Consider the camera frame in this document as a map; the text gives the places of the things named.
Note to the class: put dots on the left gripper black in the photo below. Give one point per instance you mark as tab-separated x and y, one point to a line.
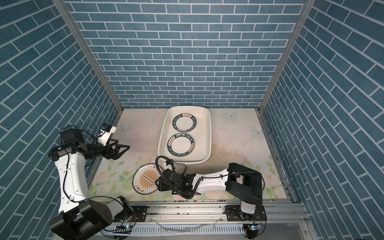
115	155

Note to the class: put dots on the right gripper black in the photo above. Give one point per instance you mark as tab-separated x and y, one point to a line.
160	184

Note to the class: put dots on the orange sunburst plate front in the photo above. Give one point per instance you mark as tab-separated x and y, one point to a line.
144	180

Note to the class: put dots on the green rimmed plate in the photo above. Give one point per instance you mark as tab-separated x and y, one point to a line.
184	123
180	145

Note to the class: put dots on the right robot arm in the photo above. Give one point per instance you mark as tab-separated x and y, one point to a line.
245	184

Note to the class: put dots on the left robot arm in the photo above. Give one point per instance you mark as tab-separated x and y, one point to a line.
81	216

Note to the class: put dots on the white plastic bin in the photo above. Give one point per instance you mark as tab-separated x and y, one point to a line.
202	135

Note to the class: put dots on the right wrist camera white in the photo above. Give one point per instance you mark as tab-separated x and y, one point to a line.
169	164

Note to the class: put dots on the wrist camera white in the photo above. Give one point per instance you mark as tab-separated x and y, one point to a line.
169	164
106	131

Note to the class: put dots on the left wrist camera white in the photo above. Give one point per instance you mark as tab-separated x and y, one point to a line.
106	131

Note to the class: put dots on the white ribbed cable duct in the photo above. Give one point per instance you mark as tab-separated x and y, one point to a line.
155	230

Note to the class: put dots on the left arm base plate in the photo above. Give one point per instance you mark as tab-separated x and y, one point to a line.
135	213

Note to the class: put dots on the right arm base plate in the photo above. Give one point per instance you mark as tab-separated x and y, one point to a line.
234	213

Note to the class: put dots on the aluminium mounting rail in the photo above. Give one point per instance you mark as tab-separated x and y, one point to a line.
208	212

